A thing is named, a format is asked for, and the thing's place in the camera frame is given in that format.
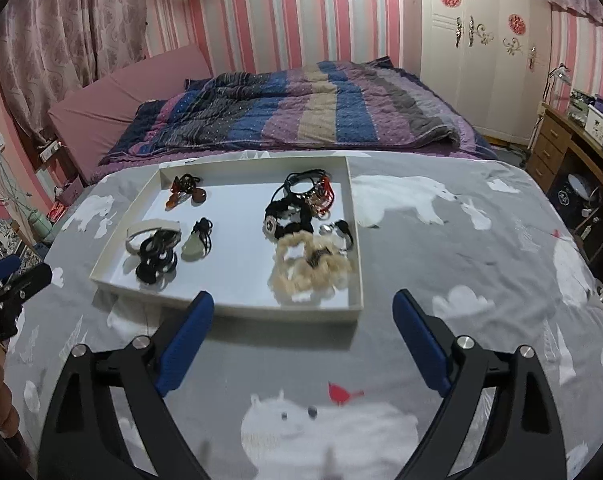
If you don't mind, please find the wooden desk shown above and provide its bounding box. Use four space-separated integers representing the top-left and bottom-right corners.
526 102 603 281

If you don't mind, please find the grey printed blanket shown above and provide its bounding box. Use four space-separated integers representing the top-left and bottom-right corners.
4 150 603 480

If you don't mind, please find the pink mattress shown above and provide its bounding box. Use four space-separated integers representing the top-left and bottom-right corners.
48 42 214 183

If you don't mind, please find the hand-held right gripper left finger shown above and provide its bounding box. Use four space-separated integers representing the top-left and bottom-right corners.
40 290 217 480

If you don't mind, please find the red cord bracelet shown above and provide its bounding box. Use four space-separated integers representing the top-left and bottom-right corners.
309 175 337 218

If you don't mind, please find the white shallow tray box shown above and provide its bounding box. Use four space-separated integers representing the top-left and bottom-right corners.
90 155 365 323

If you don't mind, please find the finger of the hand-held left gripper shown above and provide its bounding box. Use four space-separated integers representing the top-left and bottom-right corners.
0 255 22 286
0 262 53 311

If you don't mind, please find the pink patterned curtain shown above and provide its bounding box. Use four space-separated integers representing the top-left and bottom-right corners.
0 0 149 146

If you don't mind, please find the black knotted cord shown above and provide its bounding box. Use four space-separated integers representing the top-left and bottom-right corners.
135 230 179 283

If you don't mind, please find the silver and black hair tie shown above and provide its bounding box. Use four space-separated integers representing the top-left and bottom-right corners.
319 220 356 253

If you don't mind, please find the black lace hair tie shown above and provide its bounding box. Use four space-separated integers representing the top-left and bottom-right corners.
264 195 315 238

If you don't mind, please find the striped purple blue quilt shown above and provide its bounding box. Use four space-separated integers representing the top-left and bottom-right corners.
98 57 497 166

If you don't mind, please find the green kettle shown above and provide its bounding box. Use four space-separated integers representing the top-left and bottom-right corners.
26 210 49 241

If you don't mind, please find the cream fluffy scrunchie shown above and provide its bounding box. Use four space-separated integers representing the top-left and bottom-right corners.
268 232 355 306

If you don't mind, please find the brown teardrop pendant necklace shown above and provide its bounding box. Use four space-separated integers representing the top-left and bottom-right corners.
174 174 208 206

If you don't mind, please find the black cord bracelet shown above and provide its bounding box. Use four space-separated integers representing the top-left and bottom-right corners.
281 170 329 198

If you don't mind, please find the white wardrobe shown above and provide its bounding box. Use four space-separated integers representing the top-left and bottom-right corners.
419 0 555 146

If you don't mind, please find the jade pendant with black cord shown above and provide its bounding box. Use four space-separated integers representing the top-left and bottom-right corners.
180 217 214 263

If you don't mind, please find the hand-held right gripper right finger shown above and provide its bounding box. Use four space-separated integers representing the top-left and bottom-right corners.
391 288 567 480

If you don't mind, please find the desk lamp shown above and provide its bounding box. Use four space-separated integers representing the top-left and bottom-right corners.
546 62 572 111

